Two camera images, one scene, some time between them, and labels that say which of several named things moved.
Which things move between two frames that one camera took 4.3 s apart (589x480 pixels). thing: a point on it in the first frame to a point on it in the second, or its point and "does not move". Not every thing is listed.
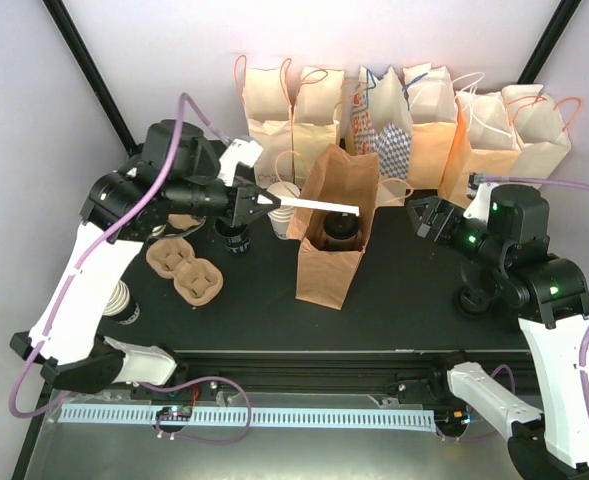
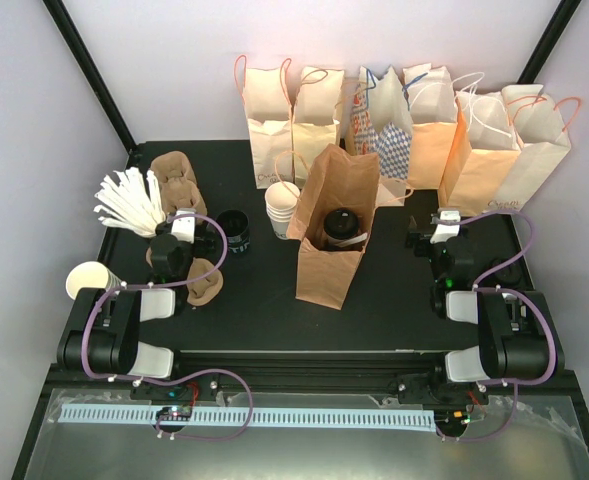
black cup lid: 341,225 does not move
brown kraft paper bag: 341,176 does not move
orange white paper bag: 434,121 does not move
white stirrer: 314,204 to 353,240
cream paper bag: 317,108 does not move
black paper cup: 237,238 does not move
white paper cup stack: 281,218 does not move
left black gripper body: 185,193 to 202,249
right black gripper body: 446,232 to 419,250
